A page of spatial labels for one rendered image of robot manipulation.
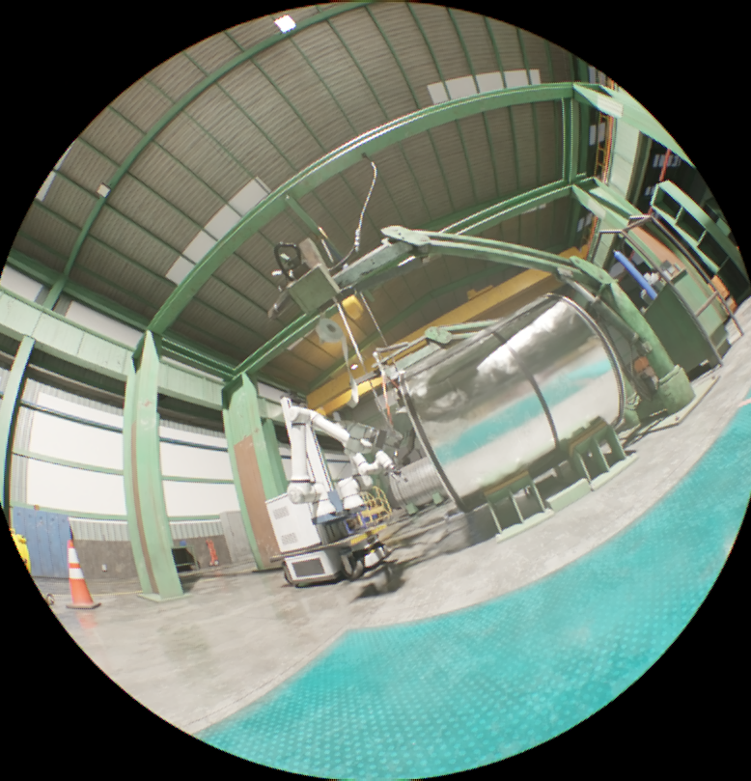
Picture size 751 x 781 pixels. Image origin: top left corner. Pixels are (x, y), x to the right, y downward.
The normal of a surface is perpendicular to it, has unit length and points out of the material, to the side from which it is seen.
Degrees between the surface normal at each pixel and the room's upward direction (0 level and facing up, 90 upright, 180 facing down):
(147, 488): 90
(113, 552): 90
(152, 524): 90
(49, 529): 90
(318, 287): 145
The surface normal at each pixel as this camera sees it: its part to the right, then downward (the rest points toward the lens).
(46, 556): 0.84, -0.48
